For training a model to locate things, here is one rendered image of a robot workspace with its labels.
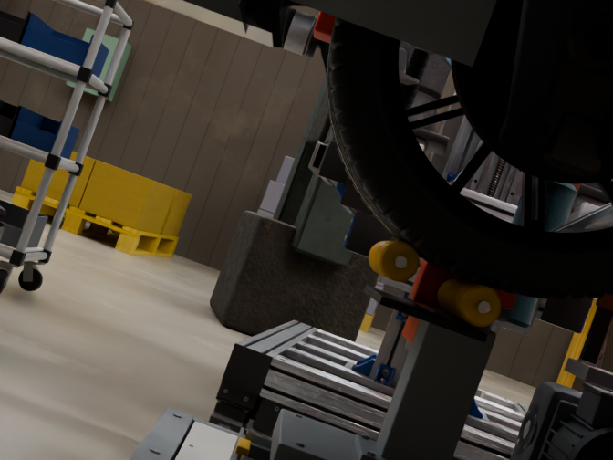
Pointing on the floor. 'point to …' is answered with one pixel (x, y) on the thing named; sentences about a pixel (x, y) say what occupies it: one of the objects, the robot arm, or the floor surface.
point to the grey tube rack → (51, 129)
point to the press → (296, 256)
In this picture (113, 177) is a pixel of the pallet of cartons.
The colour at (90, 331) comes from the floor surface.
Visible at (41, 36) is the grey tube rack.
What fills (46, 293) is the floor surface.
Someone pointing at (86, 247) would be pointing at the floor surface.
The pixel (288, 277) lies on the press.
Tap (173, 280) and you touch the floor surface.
